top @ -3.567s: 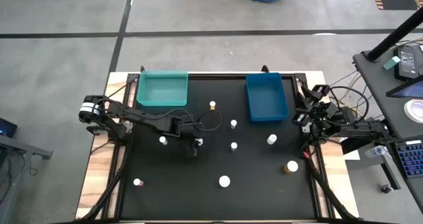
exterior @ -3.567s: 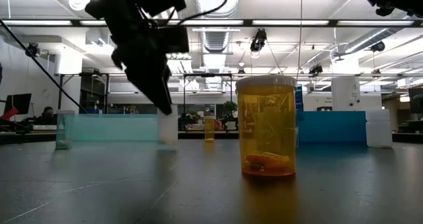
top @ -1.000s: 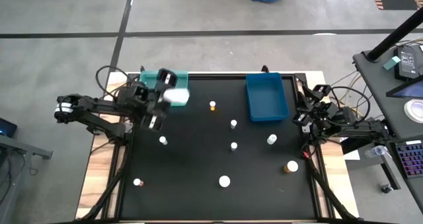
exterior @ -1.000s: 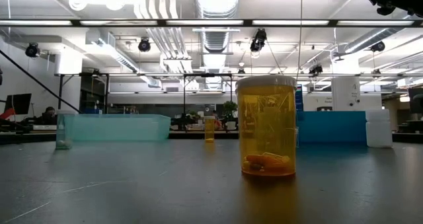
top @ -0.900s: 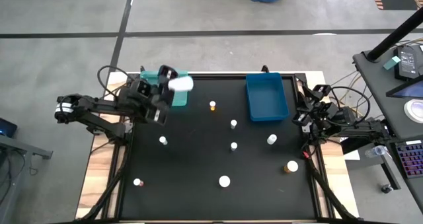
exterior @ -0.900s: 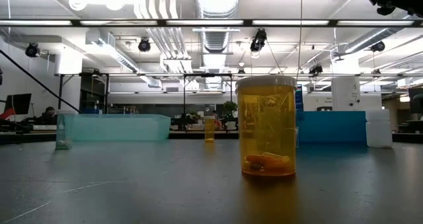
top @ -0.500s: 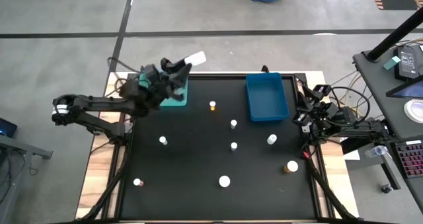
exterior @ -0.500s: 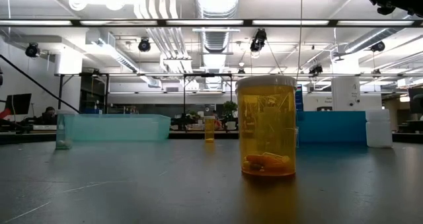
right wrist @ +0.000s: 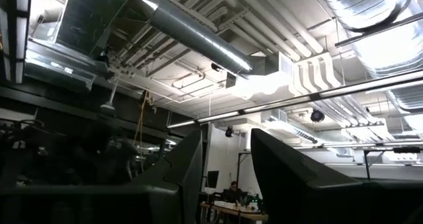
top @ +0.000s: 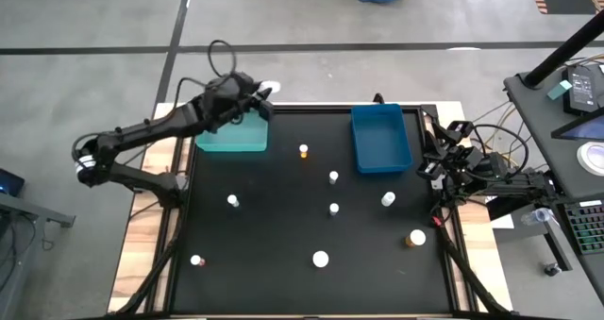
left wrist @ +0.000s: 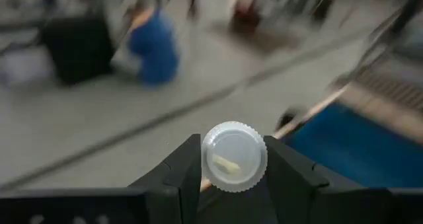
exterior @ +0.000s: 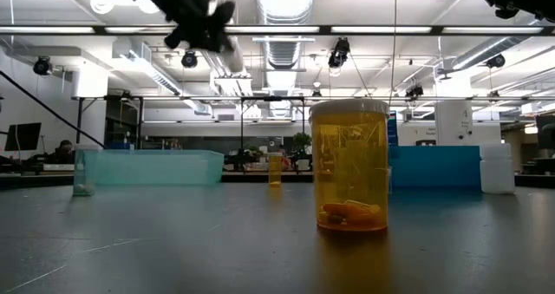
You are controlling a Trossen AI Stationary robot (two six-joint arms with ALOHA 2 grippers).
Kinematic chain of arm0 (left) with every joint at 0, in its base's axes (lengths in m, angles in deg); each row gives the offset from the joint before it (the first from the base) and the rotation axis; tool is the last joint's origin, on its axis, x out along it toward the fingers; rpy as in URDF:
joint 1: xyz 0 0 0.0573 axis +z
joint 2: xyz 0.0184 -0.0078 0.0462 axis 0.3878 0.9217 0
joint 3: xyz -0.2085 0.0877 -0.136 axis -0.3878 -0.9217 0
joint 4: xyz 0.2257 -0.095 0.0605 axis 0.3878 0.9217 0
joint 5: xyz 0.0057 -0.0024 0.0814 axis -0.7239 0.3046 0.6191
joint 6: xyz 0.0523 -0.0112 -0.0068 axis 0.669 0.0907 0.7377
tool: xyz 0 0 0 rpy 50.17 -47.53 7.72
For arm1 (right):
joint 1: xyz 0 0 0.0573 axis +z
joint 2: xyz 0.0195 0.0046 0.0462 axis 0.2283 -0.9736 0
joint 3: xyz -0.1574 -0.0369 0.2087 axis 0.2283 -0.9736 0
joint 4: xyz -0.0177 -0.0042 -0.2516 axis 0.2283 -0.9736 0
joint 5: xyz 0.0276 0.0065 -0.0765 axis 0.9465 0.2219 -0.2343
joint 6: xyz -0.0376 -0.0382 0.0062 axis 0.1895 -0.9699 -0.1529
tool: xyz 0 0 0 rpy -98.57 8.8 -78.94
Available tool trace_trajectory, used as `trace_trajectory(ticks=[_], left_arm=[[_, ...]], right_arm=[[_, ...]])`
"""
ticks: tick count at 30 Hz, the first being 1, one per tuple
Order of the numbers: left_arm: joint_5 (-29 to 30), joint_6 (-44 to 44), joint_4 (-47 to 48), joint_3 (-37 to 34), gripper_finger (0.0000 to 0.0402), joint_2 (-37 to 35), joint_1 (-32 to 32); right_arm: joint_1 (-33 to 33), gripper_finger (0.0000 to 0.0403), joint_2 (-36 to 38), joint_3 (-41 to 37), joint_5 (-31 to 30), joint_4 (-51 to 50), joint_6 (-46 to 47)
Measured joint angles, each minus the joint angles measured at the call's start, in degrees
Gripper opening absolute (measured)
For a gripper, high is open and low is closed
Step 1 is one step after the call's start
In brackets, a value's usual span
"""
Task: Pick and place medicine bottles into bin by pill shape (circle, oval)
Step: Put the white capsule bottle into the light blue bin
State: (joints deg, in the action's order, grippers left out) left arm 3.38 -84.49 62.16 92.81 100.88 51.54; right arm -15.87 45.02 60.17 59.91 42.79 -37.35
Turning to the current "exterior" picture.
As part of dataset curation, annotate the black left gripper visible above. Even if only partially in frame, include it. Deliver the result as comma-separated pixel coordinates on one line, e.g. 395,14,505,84
106,0,238,55

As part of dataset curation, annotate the small amber medicine bottle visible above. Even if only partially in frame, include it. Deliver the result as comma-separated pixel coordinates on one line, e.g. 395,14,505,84
266,151,284,188

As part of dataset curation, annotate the white plastic medicine bottle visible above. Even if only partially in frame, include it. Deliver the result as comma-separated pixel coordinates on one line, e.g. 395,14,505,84
478,142,517,195

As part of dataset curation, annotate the small clear medicine bottle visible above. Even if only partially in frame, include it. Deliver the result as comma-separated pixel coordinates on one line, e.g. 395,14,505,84
72,144,97,197

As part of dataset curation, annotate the translucent teal plastic bin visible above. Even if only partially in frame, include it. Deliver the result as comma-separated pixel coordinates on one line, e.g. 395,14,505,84
73,149,225,187

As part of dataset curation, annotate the blue plastic bin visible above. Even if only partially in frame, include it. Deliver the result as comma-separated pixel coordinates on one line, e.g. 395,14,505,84
388,145,483,189

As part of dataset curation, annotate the green potted plant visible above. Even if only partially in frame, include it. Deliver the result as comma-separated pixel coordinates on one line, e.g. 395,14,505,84
291,131,314,161

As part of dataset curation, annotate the black diagonal strut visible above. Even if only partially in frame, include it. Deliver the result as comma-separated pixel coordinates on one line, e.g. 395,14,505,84
0,69,106,150

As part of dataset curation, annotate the person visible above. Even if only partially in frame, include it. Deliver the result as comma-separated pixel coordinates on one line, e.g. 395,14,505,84
45,139,77,165

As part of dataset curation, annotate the black computer monitor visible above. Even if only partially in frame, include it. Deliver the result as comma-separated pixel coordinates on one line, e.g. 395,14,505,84
3,121,43,153

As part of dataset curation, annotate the black horizontal frame beam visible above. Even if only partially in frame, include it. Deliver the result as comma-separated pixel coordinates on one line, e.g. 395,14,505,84
0,23,555,36

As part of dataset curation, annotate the silver ceiling air duct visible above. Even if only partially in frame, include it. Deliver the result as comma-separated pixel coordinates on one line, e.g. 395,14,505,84
254,0,317,70

